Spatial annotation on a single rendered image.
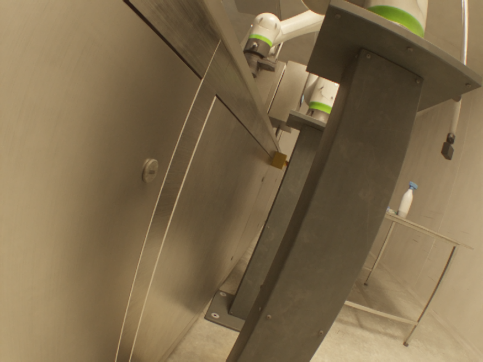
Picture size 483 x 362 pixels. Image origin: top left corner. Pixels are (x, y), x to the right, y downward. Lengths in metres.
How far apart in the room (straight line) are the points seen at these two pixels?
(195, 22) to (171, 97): 0.07
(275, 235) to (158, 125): 0.92
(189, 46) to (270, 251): 0.97
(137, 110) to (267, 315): 0.35
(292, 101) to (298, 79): 0.15
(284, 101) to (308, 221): 1.36
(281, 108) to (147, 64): 1.52
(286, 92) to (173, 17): 1.53
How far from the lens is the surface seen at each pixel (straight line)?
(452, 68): 0.44
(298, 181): 1.08
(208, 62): 0.29
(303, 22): 1.24
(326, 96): 1.14
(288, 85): 1.73
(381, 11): 0.52
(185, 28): 0.23
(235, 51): 0.34
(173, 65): 0.23
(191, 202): 0.38
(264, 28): 1.03
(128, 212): 0.24
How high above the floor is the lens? 0.66
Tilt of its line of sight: 4 degrees down
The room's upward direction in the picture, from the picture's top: 21 degrees clockwise
